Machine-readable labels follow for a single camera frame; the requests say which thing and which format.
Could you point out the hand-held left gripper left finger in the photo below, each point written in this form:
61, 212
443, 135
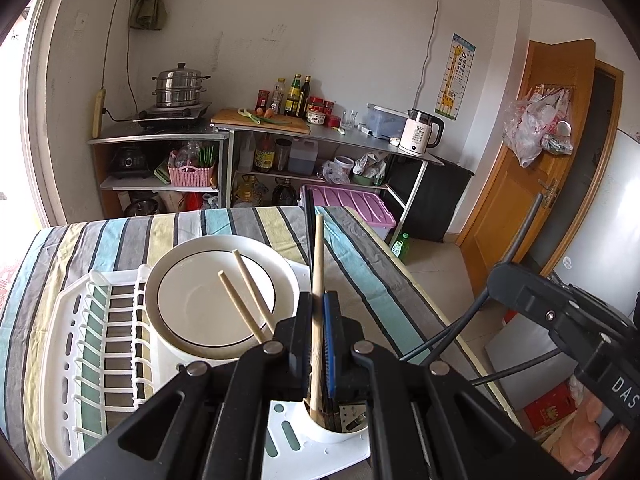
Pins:
300, 350

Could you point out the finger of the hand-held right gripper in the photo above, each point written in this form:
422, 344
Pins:
525, 290

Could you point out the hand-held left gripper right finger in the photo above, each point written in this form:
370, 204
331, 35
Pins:
331, 350

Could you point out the white utensil cup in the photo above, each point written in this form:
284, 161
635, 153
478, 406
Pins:
320, 435

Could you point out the person's right hand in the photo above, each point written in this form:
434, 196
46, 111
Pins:
585, 435

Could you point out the large white bowl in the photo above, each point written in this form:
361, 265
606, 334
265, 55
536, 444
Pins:
290, 280

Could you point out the red cardboard box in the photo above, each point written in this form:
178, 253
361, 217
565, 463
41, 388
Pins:
547, 410

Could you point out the white refrigerator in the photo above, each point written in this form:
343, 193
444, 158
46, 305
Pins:
600, 220

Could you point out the wooden door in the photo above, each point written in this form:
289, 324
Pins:
510, 185

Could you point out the white plastic dish rack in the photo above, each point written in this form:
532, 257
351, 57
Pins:
320, 460

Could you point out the green glass bottle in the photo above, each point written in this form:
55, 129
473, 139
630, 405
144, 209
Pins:
400, 247

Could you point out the black cabinet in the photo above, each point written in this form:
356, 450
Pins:
440, 200

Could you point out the purple lid storage bin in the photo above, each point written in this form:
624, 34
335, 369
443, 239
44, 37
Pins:
355, 205

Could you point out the hanging plastic bags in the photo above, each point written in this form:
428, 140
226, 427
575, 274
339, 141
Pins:
530, 130

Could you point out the yellow cooking oil jug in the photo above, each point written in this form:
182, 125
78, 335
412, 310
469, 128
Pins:
247, 192

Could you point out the white electric kettle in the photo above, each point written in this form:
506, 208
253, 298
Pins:
417, 135

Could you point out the translucent liquid jug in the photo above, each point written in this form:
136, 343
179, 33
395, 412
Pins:
302, 157

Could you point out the pink woven basket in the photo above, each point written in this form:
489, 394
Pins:
190, 176

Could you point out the clear storage box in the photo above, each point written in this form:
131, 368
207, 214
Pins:
385, 122

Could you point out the wooden cutting board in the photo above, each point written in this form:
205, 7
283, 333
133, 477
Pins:
280, 125

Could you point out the small glass cups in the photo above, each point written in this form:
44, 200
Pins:
349, 120

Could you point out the small flowered bowl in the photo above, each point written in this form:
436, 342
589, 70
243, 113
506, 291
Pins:
316, 118

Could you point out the red lidded jars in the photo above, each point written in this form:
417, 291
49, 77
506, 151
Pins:
320, 105

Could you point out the dark sauce bottle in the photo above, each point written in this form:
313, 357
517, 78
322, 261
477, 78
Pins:
306, 100
293, 97

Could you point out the red sauce jar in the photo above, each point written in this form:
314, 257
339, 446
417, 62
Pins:
263, 102

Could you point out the metal kitchen shelf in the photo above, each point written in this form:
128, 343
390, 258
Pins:
165, 137

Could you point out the black blender base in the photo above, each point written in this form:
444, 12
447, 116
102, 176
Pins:
131, 162

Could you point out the clear bottle yellow cap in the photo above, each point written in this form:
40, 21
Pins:
279, 97

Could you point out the black induction stove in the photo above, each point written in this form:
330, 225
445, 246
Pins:
172, 114

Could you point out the steel steamer pot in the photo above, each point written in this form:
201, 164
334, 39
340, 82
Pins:
180, 87

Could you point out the beige power strip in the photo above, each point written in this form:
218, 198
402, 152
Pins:
99, 112

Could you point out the window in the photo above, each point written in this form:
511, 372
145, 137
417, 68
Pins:
25, 135

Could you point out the giraffe wall poster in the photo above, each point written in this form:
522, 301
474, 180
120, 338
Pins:
455, 80

